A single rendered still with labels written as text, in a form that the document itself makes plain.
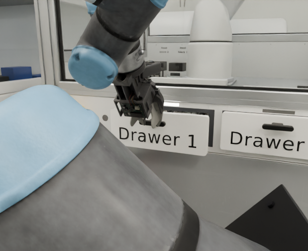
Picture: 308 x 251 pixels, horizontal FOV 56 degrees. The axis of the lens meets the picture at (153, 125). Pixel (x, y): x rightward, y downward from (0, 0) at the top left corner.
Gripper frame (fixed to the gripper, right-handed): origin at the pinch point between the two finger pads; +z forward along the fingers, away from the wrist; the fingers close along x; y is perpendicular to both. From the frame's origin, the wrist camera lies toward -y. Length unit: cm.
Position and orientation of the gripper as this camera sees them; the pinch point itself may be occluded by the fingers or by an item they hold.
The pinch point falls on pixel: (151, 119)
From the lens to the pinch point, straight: 77.1
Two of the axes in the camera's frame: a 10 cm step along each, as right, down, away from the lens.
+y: -2.9, 7.5, -5.9
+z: 2.0, 6.6, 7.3
